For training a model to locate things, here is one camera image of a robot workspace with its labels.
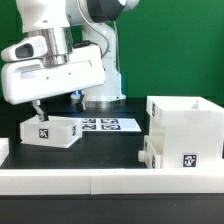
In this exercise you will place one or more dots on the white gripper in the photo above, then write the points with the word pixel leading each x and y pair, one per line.
pixel 29 80

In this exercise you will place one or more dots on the white drawer box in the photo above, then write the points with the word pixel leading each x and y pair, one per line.
pixel 152 153
pixel 59 132

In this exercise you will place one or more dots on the white front drawer box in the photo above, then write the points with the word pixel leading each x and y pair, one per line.
pixel 152 153

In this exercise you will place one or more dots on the white drawer cabinet frame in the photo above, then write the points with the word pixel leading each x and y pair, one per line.
pixel 193 130

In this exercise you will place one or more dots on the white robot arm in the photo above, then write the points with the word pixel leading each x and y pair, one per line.
pixel 68 47

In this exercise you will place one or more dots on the marker tag sheet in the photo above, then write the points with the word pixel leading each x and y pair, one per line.
pixel 110 125

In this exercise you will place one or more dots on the white left border rail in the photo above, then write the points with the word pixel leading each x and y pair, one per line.
pixel 4 149

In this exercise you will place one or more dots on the white border rail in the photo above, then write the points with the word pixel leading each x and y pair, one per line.
pixel 4 149
pixel 109 181

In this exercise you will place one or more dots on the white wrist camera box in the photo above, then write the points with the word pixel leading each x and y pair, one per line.
pixel 28 48

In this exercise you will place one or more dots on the white front border rail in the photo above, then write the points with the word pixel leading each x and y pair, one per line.
pixel 109 181

